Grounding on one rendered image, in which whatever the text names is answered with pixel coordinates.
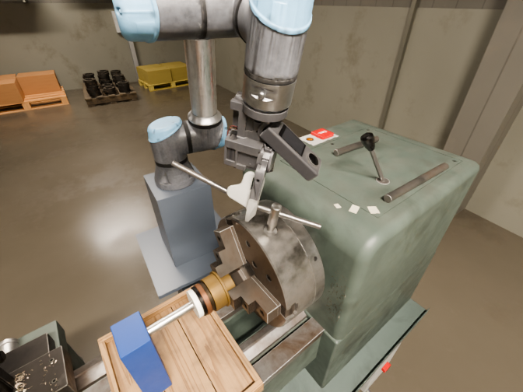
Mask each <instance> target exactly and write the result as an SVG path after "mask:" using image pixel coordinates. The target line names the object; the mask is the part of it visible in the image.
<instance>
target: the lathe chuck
mask: <svg viewBox="0 0 523 392"><path fill-rule="evenodd" d="M246 211H247V209H246V208H242V209H241V210H239V211H236V212H234V213H232V214H230V215H227V216H225V217H223V218H221V220H220V221H219V225H218V228H220V227H222V226H225V225H227V222H226V219H228V218H229V217H231V216H232V215H237V216H234V217H232V218H231V221H232V223H233V227H234V229H235V231H236V234H237V238H238V240H239V242H240V246H241V248H242V251H243V253H244V256H245V259H246V260H247V261H246V262H247V264H249V265H250V266H251V267H252V269H253V271H254V273H255V274H256V276H257V279H258V280H259V281H260V282H261V283H262V284H263V285H264V287H266V288H267V290H269V291H270V293H271V294H273V296H274V297H275V298H276V299H277V300H278V301H279V302H280V303H281V304H282V305H283V307H284V308H285V309H286V310H289V309H290V308H291V306H292V305H293V304H294V303H295V309H294V312H293V314H291V315H290V316H288V317H286V318H285V317H284V316H283V315H282V314H280V315H278V316H277V317H276V318H275V319H273V320H272V321H270V322H269V323H268V324H269V325H271V326H273V327H283V326H285V325H286V324H288V323H289V322H290V321H291V320H292V319H293V318H294V317H296V316H297V315H299V314H300V313H301V312H303V311H304V310H305V309H306V308H308V307H309V306H310V305H311V304H312V303H313V301H314V296H315V282H314V274H313V271H312V268H311V264H310V261H309V260H308V258H307V255H306V253H305V251H304V249H303V247H302V245H301V244H300V241H299V240H298V239H297V237H296V235H295V234H294V233H293V231H292V229H291V228H290V227H289V226H288V225H287V224H286V223H285V222H284V221H283V220H282V219H281V218H280V217H279V220H278V223H277V226H276V228H277V231H278V232H277V234H276V235H275V236H268V235H266V234H265V233H264V231H263V229H264V227H265V226H267V225H268V224H267V222H268V219H269V213H267V212H263V211H260V210H257V211H256V214H255V216H254V217H253V218H252V219H251V220H249V221H248V222H246V221H245V216H246Z"/></svg>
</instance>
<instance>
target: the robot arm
mask: <svg viewBox="0 0 523 392"><path fill-rule="evenodd" d="M112 2H113V6H114V11H115V14H116V17H117V21H118V25H119V28H120V31H121V35H122V36H123V38H125V39H126V40H128V41H131V42H146V43H149V44H151V43H154V42H155V41H167V40H184V52H185V60H186V66H187V73H188V86H189V93H190V101H191V111H190V112H189V113H188V119H187V120H186V121H182V120H181V119H180V118H179V117H176V116H173V117H172V116H169V117H162V118H160V119H157V120H155V121H154V122H152V123H151V124H150V125H149V127H148V128H147V132H148V136H149V142H150V145H151V149H152V152H153V157H154V160H155V164H156V169H155V176H154V180H155V183H156V186H157V187H158V188H160V189H162V190H165V191H176V190H180V189H184V188H186V187H188V186H190V185H192V184H193V183H194V182H195V179H196V178H194V177H193V176H191V175H189V174H187V173H185V172H183V171H181V170H179V169H177V168H175V167H174V166H171V163H172V162H173V161H176V162H178V163H180V164H182V165H184V166H186V167H187V168H189V169H191V170H194V169H193V167H192V165H191V164H190V162H189V160H188V154H189V153H194V152H202V151H207V150H211V149H212V150H215V149H218V148H222V147H224V163H223V164H226V165H228V166H233V167H234V168H236V169H239V170H243V171H245V170H246V168H247V169H249V170H254V171H255V173H254V172H251V171H249V172H246V174H245V175H244V177H243V180H242V182H241V183H240V184H235V185H230V186H229V187H228V188H227V191H226V192H227V195H228V197H229V198H232V199H233V200H235V201H236V202H238V203H239V204H241V205H243V206H244V207H245V208H246V209H247V211H246V216H245V221H246V222H248V221H249V220H251V219H252V218H253V217H254V216H255V214H256V211H257V207H258V203H259V200H260V197H261V193H262V189H263V187H264V183H265V175H266V173H270V172H273V170H274V166H275V162H276V156H277V153H278V154H279V155H280V156H281V157H282V158H284V159H285V161H287V162H288V164H290V165H291V166H292V168H294V169H295V170H296V171H297V172H298V173H299V174H300V175H301V176H302V177H303V178H304V179H305V180H307V181H310V180H312V179H314V178H315V177H317V176H318V173H319V170H320V166H321V159H320V158H319V157H318V156H317V155H316V154H315V153H314V152H313V151H312V150H311V149H310V148H309V147H308V146H307V145H306V144H305V143H304V142H303V141H302V140H301V139H300V138H299V137H298V136H297V135H295V134H294V133H293V132H292V131H291V130H290V129H289V128H288V127H287V126H286V125H285V124H284V123H283V122H282V120H283V119H285V118H286V116H287V114H288V109H289V106H290V105H291V102H292V98H293V93H294V89H295V85H296V82H297V74H298V72H299V67H300V62H301V58H302V54H303V51H304V45H305V41H306V37H307V31H308V29H309V27H310V25H311V20H312V9H313V4H314V0H112ZM234 37H240V38H241V39H242V40H243V41H244V42H245V43H246V51H245V60H244V79H243V89H242V92H240V91H238V92H237V94H236V96H235V97H234V98H233V99H232V100H231V101H230V109H231V110H233V125H231V126H232V128H231V126H230V127H229V128H228V130H227V124H226V119H225V117H224V116H222V114H221V113H220V112H219V111H218V110H217V101H216V61H215V41H214V39H217V38H234ZM229 129H230V131H229ZM228 131H229V134H228ZM253 180H254V183H253ZM252 183H253V186H252ZM251 186H252V189H251Z"/></svg>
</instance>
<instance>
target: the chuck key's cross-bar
mask: <svg viewBox="0 0 523 392"><path fill-rule="evenodd" d="M171 166H174V167H175V168H177V169H179V170H181V171H183V172H185V173H187V174H189V175H191V176H193V177H194V178H196V179H198V180H200V181H202V182H204V183H206V184H208V185H210V186H212V187H214V188H215V189H217V190H219V191H222V192H223V193H225V194H227V192H226V191H227V188H226V187H224V186H222V185H220V184H218V183H217V182H215V181H213V180H210V179H209V178H207V177H204V176H203V175H201V174H200V173H197V172H195V171H194V170H191V169H189V168H187V167H186V166H184V165H182V164H180V163H178V162H176V161H173V162H172V163H171ZM270 209H271V208H269V207H266V206H264V205H260V204H258V207H257V210H260V211H263V212H267V213H270ZM279 217H282V218H284V219H288V220H292V221H294V222H298V223H301V224H304V225H306V226H310V227H314V228H316V229H320V228H321V224H320V223H317V222H313V221H311V220H307V219H303V218H301V217H298V216H295V215H291V214H288V213H285V212H280V213H279Z"/></svg>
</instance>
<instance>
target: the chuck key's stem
mask: <svg viewBox="0 0 523 392"><path fill-rule="evenodd" d="M281 209H282V206H281V204H280V203H277V202H275V203H272V206H271V209H270V213H269V219H268V222H267V224H268V226H269V227H268V229H267V232H269V233H273V231H274V227H276V226H277V223H278V220H279V213H280V212H281Z"/></svg>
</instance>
